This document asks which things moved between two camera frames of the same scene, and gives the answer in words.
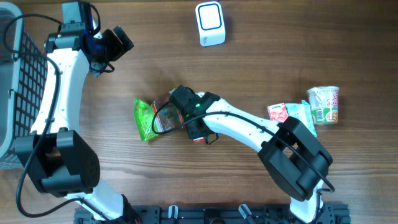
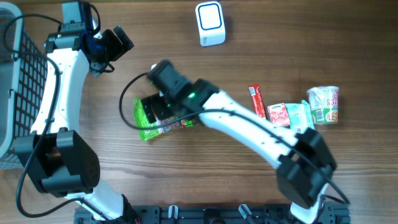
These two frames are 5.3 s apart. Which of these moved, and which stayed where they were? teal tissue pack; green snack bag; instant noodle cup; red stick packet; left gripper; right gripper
Moved: red stick packet; right gripper
Stayed: green snack bag; teal tissue pack; left gripper; instant noodle cup
